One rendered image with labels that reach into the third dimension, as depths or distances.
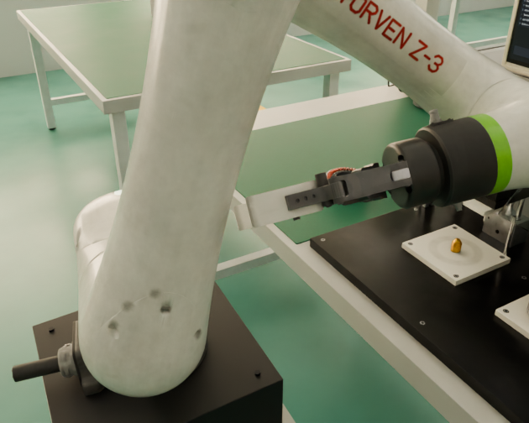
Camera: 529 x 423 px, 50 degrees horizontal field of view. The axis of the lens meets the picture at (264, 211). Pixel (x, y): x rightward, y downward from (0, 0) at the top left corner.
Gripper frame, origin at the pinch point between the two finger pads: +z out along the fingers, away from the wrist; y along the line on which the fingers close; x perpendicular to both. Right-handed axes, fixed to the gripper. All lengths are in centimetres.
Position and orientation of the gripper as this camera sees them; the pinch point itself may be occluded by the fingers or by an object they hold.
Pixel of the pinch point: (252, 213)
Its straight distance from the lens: 60.5
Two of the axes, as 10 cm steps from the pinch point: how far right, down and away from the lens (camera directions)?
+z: -9.6, 2.5, -1.5
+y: 1.4, -0.5, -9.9
